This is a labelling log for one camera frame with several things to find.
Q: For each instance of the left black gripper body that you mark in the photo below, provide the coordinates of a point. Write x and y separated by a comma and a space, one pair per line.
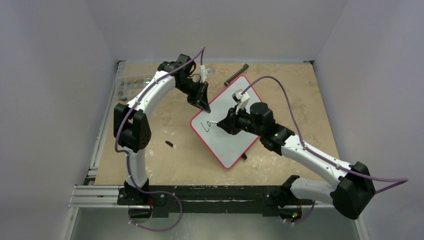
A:
195, 91

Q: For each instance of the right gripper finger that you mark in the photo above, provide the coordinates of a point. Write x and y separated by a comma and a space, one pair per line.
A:
226, 125
232, 114

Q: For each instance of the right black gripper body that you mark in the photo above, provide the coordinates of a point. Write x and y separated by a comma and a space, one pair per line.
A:
232, 121

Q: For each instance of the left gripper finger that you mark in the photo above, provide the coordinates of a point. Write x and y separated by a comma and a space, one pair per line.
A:
203, 106
204, 93

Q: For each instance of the red framed whiteboard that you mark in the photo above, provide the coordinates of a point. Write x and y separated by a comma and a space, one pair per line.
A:
226, 148

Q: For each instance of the black marker cap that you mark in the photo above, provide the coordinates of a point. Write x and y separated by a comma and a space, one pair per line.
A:
169, 143

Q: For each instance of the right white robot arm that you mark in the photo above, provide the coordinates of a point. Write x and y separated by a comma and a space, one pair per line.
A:
348, 187

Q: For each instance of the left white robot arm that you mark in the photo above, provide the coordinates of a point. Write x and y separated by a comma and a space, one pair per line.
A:
131, 126

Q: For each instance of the clear plastic screw box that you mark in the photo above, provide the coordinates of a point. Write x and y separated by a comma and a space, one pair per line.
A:
127, 88

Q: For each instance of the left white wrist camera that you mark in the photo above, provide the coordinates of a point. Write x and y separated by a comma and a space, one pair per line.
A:
205, 72

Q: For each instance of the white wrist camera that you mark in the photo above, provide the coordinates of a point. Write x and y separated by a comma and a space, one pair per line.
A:
241, 98
205, 72

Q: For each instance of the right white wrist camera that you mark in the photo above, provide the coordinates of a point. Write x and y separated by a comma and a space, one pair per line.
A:
241, 98

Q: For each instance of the black whiteboard stand bracket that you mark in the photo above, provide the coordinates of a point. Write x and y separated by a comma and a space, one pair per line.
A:
236, 74

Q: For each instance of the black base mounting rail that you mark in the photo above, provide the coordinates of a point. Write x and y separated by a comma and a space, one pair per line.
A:
267, 200

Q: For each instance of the aluminium frame rail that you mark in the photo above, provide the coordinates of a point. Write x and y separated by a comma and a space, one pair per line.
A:
106, 174

